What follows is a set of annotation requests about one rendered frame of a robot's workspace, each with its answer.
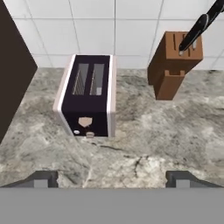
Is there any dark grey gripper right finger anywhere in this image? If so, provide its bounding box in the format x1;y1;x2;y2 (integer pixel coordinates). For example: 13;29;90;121
164;170;223;188

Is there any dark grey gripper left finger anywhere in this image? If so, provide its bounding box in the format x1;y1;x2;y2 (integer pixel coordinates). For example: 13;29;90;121
2;170;60;188

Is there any dark brown cabinet side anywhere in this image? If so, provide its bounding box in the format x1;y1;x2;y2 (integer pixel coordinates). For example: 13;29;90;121
0;0;39;144

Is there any black and white toaster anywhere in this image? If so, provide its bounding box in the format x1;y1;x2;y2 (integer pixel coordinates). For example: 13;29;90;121
52;53;118;138

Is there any brown wooden knife block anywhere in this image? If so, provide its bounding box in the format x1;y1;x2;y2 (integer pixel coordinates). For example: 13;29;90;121
147;31;204;102

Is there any black handled knife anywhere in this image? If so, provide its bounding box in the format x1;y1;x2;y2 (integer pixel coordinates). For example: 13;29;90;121
178;0;224;57

